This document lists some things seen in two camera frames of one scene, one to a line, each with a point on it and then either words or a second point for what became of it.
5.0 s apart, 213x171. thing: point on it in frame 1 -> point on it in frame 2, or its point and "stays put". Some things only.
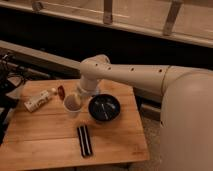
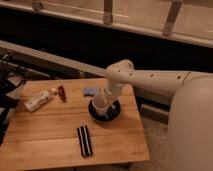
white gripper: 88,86 -> 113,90
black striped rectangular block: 84,140 stays put
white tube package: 31,104 stays put
